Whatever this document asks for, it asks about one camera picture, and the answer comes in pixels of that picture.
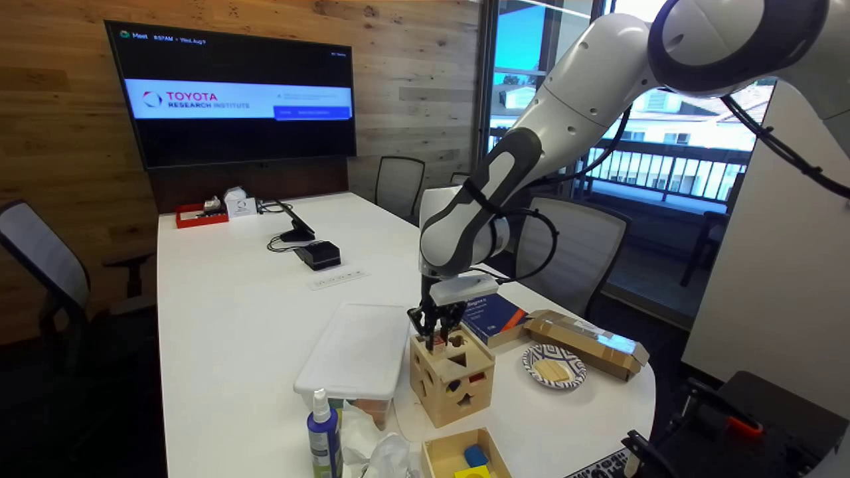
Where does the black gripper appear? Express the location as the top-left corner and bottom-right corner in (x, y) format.
(412, 278), (470, 353)

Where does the wooden shape sorter toy box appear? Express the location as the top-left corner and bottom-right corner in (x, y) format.
(405, 322), (496, 431)

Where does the small open wooden box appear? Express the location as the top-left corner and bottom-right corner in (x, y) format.
(420, 428), (516, 478)

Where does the small black box device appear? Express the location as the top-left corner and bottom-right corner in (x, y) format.
(295, 240), (342, 273)

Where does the blue and yellow book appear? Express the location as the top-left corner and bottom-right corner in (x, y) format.
(458, 292), (533, 349)

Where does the clear plastic bin white lid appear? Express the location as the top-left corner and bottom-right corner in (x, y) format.
(291, 300), (413, 432)

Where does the blue patterned paper plate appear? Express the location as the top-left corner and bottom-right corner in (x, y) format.
(518, 342), (590, 395)

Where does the tan square cracker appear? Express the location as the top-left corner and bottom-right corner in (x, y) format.
(533, 355), (573, 385)

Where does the crumpled white plastic bag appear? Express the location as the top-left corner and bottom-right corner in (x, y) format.
(336, 401), (427, 478)

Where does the grey mesh office chair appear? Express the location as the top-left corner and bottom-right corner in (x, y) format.
(508, 193), (632, 318)
(372, 155), (427, 227)
(0, 200), (156, 375)

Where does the blue spray bottle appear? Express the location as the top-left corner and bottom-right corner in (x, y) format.
(306, 385), (344, 478)

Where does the black keypad remote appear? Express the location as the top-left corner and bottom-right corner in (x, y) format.
(587, 447), (642, 478)

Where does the red tray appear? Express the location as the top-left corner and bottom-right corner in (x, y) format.
(173, 200), (231, 232)

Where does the balcony railing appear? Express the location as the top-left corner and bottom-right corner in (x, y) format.
(577, 135), (753, 208)

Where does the white board panel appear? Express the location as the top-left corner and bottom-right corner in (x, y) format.
(679, 77), (850, 421)

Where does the grey wrist camera block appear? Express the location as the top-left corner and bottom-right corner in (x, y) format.
(427, 268), (501, 309)

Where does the grey tablet cable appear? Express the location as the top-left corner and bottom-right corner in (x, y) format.
(263, 232), (306, 257)

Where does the wall mounted tv screen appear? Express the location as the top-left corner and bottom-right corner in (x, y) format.
(104, 18), (358, 174)

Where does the black mount with orange clamps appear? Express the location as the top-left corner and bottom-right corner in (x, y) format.
(621, 369), (850, 478)

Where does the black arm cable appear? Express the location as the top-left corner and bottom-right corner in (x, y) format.
(719, 90), (850, 203)

